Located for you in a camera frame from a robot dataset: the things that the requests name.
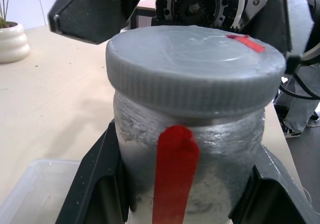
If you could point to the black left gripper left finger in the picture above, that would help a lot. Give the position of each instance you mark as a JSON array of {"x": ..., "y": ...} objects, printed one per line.
[{"x": 97, "y": 184}]

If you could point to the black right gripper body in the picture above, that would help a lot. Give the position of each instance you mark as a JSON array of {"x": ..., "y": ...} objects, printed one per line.
[{"x": 192, "y": 6}]

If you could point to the finger of the grey-taped right gripper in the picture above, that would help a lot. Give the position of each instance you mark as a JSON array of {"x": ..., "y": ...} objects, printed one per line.
[{"x": 295, "y": 26}]

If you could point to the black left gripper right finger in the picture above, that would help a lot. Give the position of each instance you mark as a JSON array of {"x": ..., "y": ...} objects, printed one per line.
[{"x": 275, "y": 199}]

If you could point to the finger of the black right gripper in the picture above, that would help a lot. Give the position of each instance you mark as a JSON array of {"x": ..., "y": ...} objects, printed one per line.
[{"x": 90, "y": 11}]

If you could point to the grey jar with white powder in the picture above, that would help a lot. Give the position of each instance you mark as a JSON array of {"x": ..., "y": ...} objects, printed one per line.
[{"x": 225, "y": 174}]

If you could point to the grey ribbed screw lid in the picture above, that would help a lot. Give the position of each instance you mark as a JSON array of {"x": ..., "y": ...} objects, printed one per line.
[{"x": 190, "y": 66}]

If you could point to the red tape strip on lid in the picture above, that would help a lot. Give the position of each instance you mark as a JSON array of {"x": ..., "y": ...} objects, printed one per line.
[{"x": 250, "y": 43}]

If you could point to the clear plastic box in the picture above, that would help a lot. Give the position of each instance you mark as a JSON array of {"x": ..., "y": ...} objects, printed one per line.
[{"x": 32, "y": 191}]

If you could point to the red tape strip on jar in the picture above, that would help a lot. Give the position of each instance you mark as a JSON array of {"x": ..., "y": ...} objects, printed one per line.
[{"x": 172, "y": 174}]

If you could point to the black and white sneaker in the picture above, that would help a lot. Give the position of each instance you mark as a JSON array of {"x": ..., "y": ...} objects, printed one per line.
[{"x": 293, "y": 133}]

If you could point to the person's blue jeans legs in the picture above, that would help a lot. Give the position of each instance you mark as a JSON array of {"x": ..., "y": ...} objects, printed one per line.
[{"x": 297, "y": 108}]

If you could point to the white ribbed plant pot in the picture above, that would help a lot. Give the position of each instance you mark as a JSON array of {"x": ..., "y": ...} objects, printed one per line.
[{"x": 11, "y": 43}]

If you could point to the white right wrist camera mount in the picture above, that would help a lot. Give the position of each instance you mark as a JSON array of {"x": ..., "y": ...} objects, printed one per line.
[{"x": 255, "y": 6}]

